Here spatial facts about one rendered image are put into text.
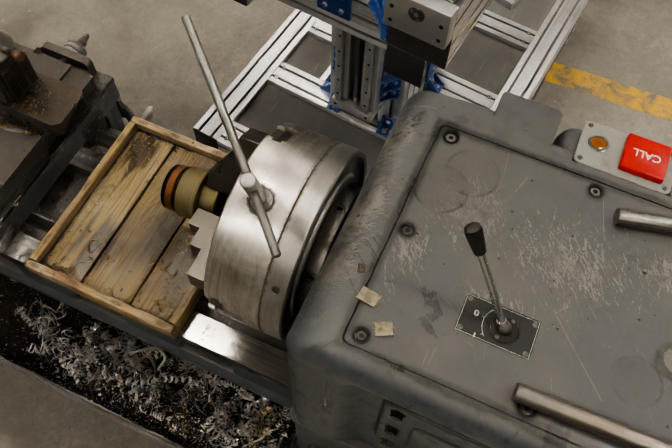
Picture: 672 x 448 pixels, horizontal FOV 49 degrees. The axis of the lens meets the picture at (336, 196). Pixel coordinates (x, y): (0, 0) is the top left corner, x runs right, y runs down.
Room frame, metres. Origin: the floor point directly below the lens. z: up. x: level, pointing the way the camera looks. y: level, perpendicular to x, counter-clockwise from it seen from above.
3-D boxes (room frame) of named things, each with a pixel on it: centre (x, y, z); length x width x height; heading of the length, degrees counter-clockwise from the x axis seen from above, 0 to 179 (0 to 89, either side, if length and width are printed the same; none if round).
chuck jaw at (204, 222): (0.47, 0.18, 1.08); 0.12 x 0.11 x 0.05; 158
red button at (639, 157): (0.56, -0.42, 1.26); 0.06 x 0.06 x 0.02; 68
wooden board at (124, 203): (0.63, 0.34, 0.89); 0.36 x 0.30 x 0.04; 158
